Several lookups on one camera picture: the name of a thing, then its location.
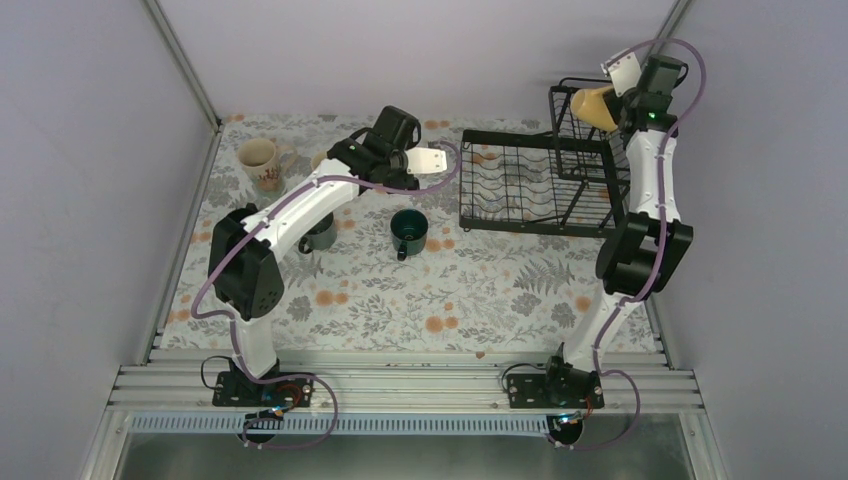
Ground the yellow mug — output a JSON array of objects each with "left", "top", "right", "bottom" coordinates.
[{"left": 570, "top": 85, "right": 614, "bottom": 131}]

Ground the teal green mug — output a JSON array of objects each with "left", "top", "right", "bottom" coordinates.
[{"left": 389, "top": 209, "right": 429, "bottom": 261}]

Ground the dark grey mug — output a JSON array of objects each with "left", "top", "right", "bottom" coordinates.
[{"left": 297, "top": 213, "right": 337, "bottom": 255}]

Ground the tall floral cream mug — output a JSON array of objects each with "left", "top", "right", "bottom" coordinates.
[{"left": 236, "top": 138, "right": 299, "bottom": 195}]

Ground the short cream mug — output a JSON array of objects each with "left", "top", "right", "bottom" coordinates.
[{"left": 310, "top": 151, "right": 328, "bottom": 171}]

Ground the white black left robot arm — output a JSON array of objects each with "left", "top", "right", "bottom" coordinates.
[{"left": 203, "top": 106, "right": 422, "bottom": 405}]

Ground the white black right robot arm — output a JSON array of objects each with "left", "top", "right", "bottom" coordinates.
[{"left": 541, "top": 54, "right": 694, "bottom": 408}]

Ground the floral patterned table mat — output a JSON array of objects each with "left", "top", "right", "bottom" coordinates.
[{"left": 161, "top": 115, "right": 601, "bottom": 353}]

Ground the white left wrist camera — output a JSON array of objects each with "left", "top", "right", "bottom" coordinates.
[{"left": 405, "top": 147, "right": 447, "bottom": 175}]

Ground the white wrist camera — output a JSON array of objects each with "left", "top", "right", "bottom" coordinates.
[
  {"left": 601, "top": 51, "right": 642, "bottom": 97},
  {"left": 405, "top": 147, "right": 447, "bottom": 175}
]

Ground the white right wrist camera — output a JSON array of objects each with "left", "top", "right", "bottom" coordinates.
[{"left": 601, "top": 51, "right": 642, "bottom": 97}]

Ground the black wire dish rack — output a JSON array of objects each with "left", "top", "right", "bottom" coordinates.
[{"left": 458, "top": 77, "right": 630, "bottom": 238}]

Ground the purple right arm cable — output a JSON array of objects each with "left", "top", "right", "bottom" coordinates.
[{"left": 544, "top": 36, "right": 708, "bottom": 453}]

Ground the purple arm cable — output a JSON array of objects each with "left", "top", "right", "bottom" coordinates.
[
  {"left": 190, "top": 140, "right": 462, "bottom": 452},
  {"left": 544, "top": 36, "right": 708, "bottom": 453}
]

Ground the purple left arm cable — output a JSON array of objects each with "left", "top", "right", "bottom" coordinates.
[{"left": 190, "top": 140, "right": 462, "bottom": 452}]

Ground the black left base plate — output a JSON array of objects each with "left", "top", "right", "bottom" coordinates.
[{"left": 211, "top": 369, "right": 314, "bottom": 413}]

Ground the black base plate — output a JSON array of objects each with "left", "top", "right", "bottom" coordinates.
[
  {"left": 506, "top": 371, "right": 605, "bottom": 409},
  {"left": 211, "top": 369, "right": 314, "bottom": 413}
]

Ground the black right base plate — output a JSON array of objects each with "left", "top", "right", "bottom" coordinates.
[{"left": 506, "top": 371, "right": 605, "bottom": 409}]

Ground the aluminium rail frame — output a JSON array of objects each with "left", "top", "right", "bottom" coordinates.
[{"left": 83, "top": 349, "right": 726, "bottom": 479}]

